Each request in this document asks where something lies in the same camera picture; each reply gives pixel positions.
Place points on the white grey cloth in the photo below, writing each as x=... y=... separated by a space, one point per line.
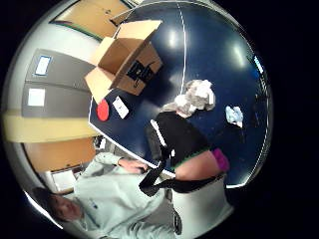
x=197 y=96

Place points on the the person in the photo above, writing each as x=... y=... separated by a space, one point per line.
x=113 y=202

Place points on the pink band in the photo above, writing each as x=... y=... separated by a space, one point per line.
x=221 y=159

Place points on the small crumpled pale blue cloth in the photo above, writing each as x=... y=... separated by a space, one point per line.
x=234 y=115

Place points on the white card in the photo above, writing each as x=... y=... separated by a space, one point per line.
x=120 y=107

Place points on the red round disc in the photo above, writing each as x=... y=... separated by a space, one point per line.
x=103 y=110

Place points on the wooden panel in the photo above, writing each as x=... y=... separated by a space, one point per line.
x=60 y=154

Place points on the open cardboard box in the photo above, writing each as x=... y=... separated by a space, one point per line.
x=124 y=59

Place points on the grey cabinet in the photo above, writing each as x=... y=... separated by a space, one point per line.
x=58 y=83

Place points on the white paper sheet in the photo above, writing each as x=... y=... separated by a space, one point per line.
x=43 y=65
x=36 y=97

